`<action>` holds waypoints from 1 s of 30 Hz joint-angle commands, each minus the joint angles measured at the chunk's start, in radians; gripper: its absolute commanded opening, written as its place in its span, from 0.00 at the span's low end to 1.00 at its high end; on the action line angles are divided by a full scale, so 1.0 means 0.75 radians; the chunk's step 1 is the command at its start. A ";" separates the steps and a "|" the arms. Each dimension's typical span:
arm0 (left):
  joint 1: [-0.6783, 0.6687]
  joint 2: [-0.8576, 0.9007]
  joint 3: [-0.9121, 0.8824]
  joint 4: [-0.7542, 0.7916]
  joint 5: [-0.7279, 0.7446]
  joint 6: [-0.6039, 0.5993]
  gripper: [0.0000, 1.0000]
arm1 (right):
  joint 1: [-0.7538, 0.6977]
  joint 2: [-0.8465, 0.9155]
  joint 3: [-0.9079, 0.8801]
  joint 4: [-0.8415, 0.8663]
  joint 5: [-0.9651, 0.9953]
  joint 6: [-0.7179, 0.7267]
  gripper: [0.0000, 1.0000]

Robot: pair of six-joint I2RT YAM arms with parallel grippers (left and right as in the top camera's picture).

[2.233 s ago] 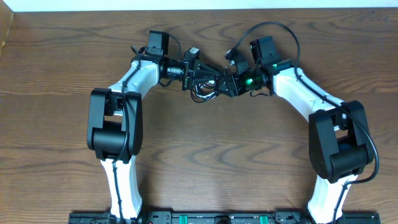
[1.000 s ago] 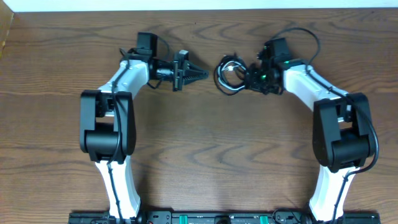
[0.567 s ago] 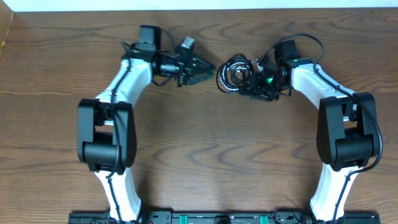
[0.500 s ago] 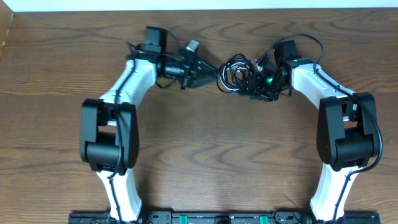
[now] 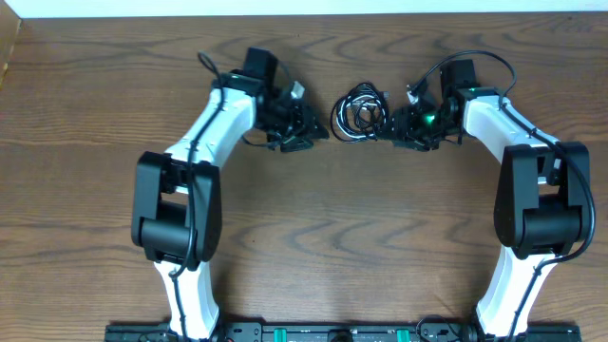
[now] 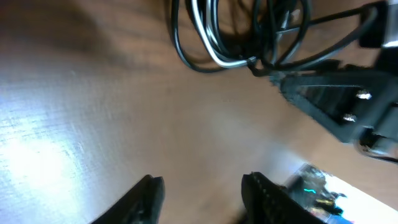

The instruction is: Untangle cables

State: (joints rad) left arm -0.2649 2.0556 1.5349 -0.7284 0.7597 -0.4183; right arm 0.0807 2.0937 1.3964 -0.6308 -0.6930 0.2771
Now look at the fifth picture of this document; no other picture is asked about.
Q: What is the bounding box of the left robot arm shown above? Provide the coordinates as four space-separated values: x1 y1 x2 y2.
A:
131 71 328 341

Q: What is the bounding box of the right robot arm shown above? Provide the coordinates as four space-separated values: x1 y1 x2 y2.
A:
377 84 596 341

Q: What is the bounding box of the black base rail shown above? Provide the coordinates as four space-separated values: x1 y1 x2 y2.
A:
103 320 582 342

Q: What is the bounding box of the white cable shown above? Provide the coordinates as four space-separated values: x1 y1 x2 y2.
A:
334 92 381 137

